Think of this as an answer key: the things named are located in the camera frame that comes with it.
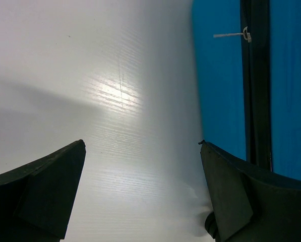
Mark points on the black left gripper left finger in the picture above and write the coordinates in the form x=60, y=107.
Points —
x=36, y=199

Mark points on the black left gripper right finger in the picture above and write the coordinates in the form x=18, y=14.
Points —
x=249, y=203

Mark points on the dark blue suitcase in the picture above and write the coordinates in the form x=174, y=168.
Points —
x=248, y=60

